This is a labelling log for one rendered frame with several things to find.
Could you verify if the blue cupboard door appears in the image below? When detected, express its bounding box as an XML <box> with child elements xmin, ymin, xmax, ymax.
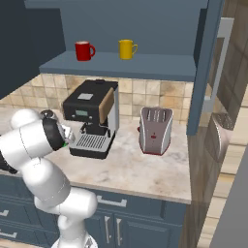
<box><xmin>113</xmin><ymin>212</ymin><xmax>187</xmax><ymax>248</ymax></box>
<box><xmin>82</xmin><ymin>211</ymin><xmax>116</xmax><ymax>248</ymax></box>

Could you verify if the black silver coffee machine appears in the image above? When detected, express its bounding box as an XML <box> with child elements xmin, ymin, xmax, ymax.
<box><xmin>62</xmin><ymin>78</ymin><xmax>121</xmax><ymax>161</ymax></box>

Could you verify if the silver curved metal fixture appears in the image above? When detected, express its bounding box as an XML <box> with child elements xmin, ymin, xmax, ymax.
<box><xmin>204</xmin><ymin>111</ymin><xmax>235</xmax><ymax>163</ymax></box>

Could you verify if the blue drawer front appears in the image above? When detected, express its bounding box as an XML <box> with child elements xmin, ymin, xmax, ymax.
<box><xmin>84</xmin><ymin>188</ymin><xmax>188</xmax><ymax>222</ymax></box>
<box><xmin>0</xmin><ymin>192</ymin><xmax>43</xmax><ymax>227</ymax></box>
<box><xmin>0</xmin><ymin>219</ymin><xmax>62</xmax><ymax>248</ymax></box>

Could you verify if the blue cabinet door with handle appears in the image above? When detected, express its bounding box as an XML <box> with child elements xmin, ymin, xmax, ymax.
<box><xmin>186</xmin><ymin>0</ymin><xmax>226</xmax><ymax>137</ymax></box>

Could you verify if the silver cupboard door handle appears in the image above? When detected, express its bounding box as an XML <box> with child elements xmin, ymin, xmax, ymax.
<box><xmin>104</xmin><ymin>215</ymin><xmax>111</xmax><ymax>245</ymax></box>
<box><xmin>115</xmin><ymin>217</ymin><xmax>124</xmax><ymax>248</ymax></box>

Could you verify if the blue wall cabinet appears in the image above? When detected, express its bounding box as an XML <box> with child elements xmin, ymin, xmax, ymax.
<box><xmin>23</xmin><ymin>0</ymin><xmax>210</xmax><ymax>82</ymax></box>

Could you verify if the dark grey mug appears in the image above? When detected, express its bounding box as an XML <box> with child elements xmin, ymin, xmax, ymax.
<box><xmin>40</xmin><ymin>108</ymin><xmax>59</xmax><ymax>122</ymax></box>

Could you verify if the grey appliance side panel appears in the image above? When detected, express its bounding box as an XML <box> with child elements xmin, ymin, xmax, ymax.
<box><xmin>208</xmin><ymin>151</ymin><xmax>248</xmax><ymax>248</ymax></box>

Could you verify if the grey cabinet door handle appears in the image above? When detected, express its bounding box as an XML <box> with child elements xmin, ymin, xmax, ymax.
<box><xmin>201</xmin><ymin>17</ymin><xmax>235</xmax><ymax>114</ymax></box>

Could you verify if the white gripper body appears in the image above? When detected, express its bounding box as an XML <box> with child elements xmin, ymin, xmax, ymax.
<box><xmin>62</xmin><ymin>125</ymin><xmax>78</xmax><ymax>145</ymax></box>

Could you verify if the silver red toaster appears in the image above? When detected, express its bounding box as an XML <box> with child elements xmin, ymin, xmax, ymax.
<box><xmin>137</xmin><ymin>106</ymin><xmax>174</xmax><ymax>157</ymax></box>

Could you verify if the red mug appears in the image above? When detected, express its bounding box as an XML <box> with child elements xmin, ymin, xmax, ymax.
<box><xmin>74</xmin><ymin>40</ymin><xmax>97</xmax><ymax>62</ymax></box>

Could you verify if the yellow mug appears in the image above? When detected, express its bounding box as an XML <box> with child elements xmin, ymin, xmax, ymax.
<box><xmin>117</xmin><ymin>39</ymin><xmax>139</xmax><ymax>61</ymax></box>

